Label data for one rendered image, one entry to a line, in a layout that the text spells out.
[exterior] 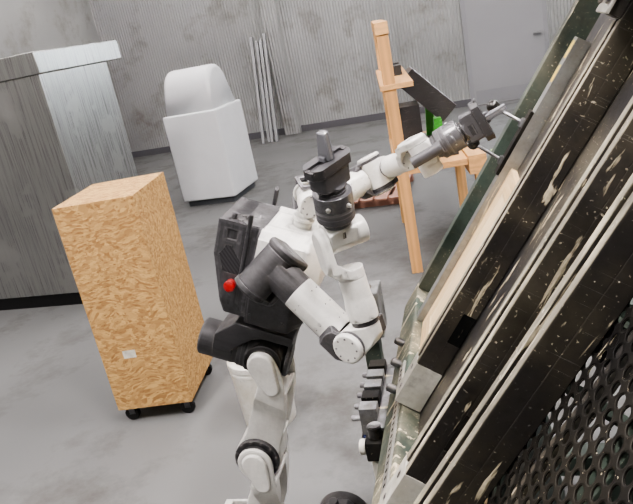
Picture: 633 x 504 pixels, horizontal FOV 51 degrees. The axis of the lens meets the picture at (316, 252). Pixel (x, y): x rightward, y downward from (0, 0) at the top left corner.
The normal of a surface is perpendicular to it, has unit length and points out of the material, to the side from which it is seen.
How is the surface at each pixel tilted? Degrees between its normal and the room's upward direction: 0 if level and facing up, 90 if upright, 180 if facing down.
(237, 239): 90
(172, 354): 90
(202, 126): 90
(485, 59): 90
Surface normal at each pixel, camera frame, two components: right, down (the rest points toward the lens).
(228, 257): -0.20, 0.36
